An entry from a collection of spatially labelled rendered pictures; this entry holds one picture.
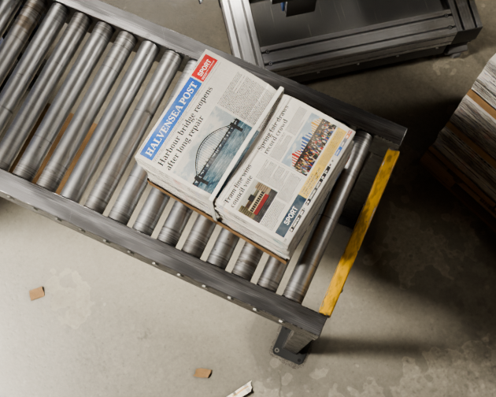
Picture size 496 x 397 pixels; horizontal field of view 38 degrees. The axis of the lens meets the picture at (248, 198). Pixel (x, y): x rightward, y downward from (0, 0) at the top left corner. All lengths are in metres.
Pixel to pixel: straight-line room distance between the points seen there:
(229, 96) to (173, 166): 0.19
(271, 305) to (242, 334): 0.80
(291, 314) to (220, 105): 0.50
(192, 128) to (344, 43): 1.10
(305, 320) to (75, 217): 0.59
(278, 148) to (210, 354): 1.11
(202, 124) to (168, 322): 1.09
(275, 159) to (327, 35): 1.09
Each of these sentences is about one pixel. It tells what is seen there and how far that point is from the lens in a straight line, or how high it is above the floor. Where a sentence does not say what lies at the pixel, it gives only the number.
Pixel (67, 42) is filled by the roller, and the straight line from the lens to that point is 1.92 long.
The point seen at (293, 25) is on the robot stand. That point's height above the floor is 0.21.
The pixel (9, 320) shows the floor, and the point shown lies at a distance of 2.60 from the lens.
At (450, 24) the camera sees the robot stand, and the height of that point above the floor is 0.23.
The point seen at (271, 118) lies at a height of 1.03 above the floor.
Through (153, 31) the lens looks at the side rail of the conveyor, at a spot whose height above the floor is 0.80.
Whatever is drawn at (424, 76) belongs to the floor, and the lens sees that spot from 2.77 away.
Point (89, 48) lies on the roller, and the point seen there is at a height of 0.80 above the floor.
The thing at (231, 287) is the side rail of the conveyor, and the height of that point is 0.80.
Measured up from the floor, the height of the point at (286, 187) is 1.03.
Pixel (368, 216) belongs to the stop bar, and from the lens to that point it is 1.71.
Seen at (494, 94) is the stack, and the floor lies 0.70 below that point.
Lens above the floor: 2.46
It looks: 75 degrees down
